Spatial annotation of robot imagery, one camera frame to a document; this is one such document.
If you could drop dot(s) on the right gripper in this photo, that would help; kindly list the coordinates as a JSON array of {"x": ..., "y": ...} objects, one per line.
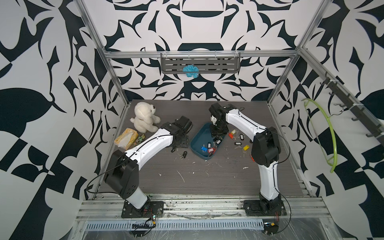
[{"x": 213, "y": 132}]

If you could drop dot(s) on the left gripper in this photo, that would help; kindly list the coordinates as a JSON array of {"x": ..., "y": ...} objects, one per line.
[{"x": 185, "y": 142}]

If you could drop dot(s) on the teal storage box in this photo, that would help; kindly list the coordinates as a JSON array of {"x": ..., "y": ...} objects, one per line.
[{"x": 203, "y": 144}]

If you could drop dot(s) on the dark black tag key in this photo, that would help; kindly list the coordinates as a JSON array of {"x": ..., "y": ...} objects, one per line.
[{"x": 183, "y": 156}]

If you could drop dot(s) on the green tag key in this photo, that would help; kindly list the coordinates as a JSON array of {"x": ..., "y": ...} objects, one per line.
[{"x": 140, "y": 139}]

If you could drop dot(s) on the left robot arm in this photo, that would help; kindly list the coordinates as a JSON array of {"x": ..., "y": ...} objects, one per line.
[{"x": 122, "y": 174}]

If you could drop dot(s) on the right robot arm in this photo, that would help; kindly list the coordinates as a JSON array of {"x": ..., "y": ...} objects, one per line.
[{"x": 265, "y": 148}]

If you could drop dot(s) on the white teddy bear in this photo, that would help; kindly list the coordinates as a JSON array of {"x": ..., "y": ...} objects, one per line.
[{"x": 145, "y": 119}]

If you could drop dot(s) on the yellow tissue pack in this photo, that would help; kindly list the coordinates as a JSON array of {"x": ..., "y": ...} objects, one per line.
[{"x": 126, "y": 139}]

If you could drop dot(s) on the teal scrunchie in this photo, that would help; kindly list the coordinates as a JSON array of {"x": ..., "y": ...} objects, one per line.
[{"x": 191, "y": 71}]

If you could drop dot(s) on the grey slotted wall shelf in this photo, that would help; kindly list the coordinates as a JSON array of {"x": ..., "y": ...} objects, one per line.
[{"x": 207, "y": 62}]

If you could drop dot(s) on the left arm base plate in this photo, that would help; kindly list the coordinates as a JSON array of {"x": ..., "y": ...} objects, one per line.
[{"x": 148, "y": 210}]

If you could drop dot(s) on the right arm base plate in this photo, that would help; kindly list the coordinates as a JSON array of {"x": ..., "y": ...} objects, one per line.
[{"x": 255, "y": 208}]

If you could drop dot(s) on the white cable duct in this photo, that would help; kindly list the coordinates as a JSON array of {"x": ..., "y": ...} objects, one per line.
[{"x": 179, "y": 225}]

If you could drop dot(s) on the dark wall hook rail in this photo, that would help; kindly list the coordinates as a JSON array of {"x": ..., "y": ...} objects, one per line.
[{"x": 359, "y": 110}]

